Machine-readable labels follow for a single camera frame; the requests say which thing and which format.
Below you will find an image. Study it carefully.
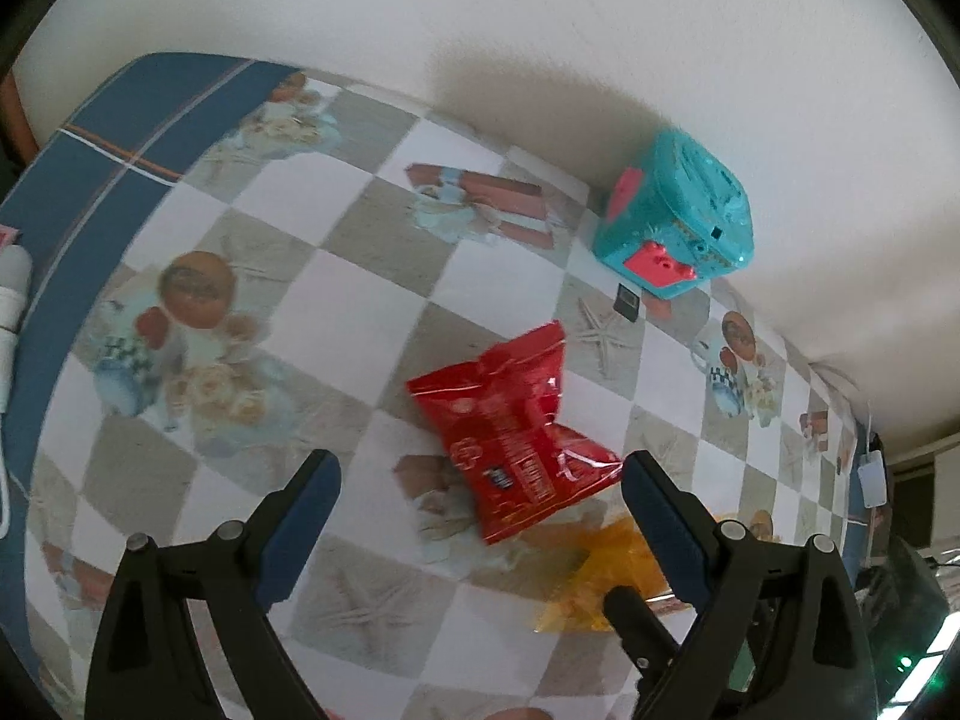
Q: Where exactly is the white power strip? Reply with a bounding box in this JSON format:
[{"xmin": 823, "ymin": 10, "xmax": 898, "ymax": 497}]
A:
[{"xmin": 857, "ymin": 450, "xmax": 890, "ymax": 509}]

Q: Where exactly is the blue tablecloth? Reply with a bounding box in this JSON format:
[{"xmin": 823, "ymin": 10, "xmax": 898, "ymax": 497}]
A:
[{"xmin": 0, "ymin": 52, "xmax": 301, "ymax": 720}]

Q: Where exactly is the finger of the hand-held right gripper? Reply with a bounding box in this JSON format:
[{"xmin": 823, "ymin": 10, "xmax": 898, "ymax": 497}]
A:
[{"xmin": 604, "ymin": 586, "xmax": 683, "ymax": 683}]

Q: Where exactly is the red snack packet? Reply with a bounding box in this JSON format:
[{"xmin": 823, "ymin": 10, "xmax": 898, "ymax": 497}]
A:
[{"xmin": 405, "ymin": 320, "xmax": 625, "ymax": 547}]

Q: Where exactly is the yellow snack packet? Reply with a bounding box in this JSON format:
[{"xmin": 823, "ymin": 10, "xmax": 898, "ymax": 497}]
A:
[{"xmin": 534, "ymin": 514, "xmax": 676, "ymax": 635}]

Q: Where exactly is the checkered printed tablecloth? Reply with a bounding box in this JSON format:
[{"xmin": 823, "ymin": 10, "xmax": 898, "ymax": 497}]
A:
[{"xmin": 26, "ymin": 71, "xmax": 863, "ymax": 720}]

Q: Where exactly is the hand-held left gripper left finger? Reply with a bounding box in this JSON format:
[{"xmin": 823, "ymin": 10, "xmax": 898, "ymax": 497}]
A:
[{"xmin": 84, "ymin": 450, "xmax": 342, "ymax": 720}]

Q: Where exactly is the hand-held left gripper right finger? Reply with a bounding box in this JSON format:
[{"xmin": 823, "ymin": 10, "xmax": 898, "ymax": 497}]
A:
[{"xmin": 622, "ymin": 450, "xmax": 878, "ymax": 720}]

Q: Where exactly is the teal toy box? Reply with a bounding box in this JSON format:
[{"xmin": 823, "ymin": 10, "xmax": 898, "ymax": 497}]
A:
[{"xmin": 592, "ymin": 129, "xmax": 753, "ymax": 299}]

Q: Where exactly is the white charger with cable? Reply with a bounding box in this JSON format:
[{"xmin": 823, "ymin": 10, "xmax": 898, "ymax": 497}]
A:
[{"xmin": 0, "ymin": 246, "xmax": 35, "ymax": 533}]

